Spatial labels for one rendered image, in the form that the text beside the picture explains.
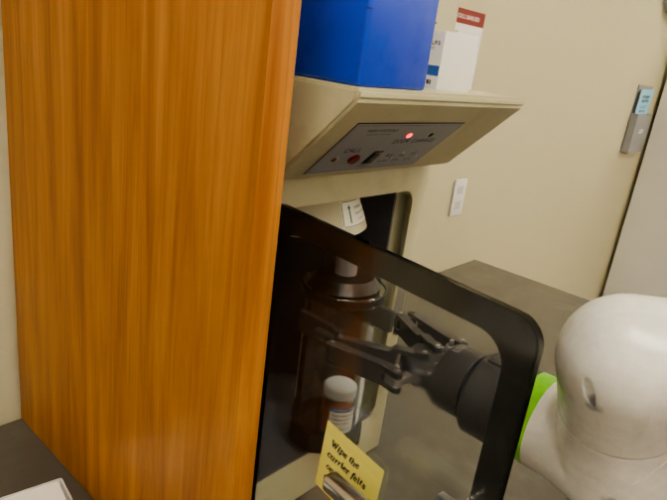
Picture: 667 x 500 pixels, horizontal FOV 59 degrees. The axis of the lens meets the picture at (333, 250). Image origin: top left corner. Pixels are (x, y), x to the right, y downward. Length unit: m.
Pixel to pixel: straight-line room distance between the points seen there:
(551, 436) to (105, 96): 0.54
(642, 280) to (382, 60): 3.25
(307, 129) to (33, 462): 0.64
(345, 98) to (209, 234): 0.17
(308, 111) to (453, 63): 0.21
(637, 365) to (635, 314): 0.04
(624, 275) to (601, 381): 3.23
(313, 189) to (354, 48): 0.20
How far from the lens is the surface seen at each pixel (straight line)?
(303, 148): 0.55
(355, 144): 0.58
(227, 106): 0.50
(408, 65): 0.57
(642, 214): 3.64
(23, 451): 1.00
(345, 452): 0.57
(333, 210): 0.74
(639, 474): 0.57
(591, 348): 0.49
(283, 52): 0.47
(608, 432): 0.52
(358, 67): 0.52
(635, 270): 3.69
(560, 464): 0.60
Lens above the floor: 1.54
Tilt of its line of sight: 19 degrees down
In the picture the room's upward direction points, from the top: 8 degrees clockwise
